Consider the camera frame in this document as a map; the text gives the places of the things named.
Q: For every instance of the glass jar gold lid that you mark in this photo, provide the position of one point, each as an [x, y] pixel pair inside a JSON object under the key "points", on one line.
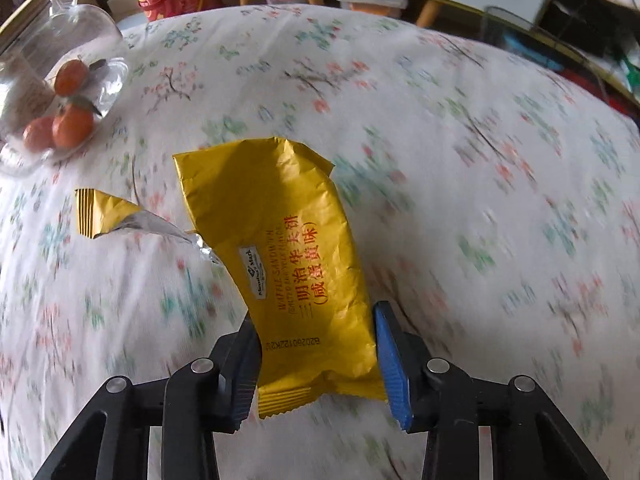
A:
{"points": [[20, 45]]}

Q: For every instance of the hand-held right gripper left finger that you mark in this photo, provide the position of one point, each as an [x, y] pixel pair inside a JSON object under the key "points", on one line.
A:
{"points": [[245, 380]]}

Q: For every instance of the floral tablecloth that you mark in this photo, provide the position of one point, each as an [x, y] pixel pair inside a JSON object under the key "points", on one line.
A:
{"points": [[450, 160]]}

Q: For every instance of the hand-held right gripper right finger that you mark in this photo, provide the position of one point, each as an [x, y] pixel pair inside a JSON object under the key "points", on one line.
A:
{"points": [[392, 370]]}

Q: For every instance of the tangerine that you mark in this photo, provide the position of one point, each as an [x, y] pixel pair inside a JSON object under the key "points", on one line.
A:
{"points": [[70, 76], [37, 134], [73, 126]]}

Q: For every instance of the clear plastic fruit container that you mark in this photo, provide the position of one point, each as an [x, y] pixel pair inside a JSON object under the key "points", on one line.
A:
{"points": [[100, 30]]}

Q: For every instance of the yellow snack wrapper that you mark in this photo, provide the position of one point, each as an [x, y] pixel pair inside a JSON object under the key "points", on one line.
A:
{"points": [[280, 220]]}

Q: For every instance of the torn yellow wrapper piece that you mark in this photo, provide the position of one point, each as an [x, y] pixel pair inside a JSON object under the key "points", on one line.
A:
{"points": [[100, 212]]}

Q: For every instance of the black box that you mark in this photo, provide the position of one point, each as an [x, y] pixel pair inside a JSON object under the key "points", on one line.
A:
{"points": [[575, 15]]}

